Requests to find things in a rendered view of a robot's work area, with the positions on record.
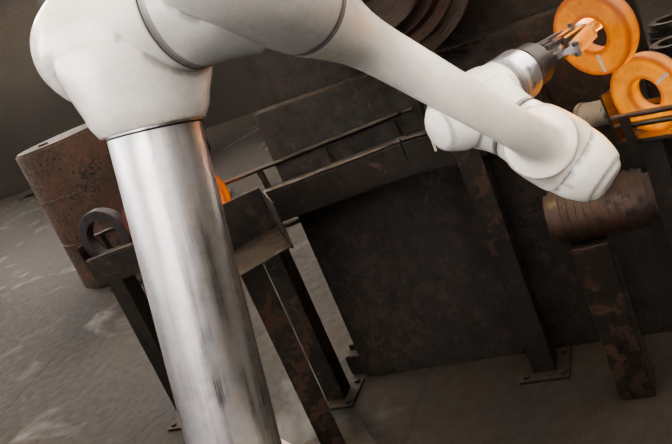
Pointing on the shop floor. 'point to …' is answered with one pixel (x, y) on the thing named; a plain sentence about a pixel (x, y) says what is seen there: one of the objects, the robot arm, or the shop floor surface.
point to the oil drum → (73, 188)
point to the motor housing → (609, 270)
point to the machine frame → (530, 9)
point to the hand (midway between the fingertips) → (591, 23)
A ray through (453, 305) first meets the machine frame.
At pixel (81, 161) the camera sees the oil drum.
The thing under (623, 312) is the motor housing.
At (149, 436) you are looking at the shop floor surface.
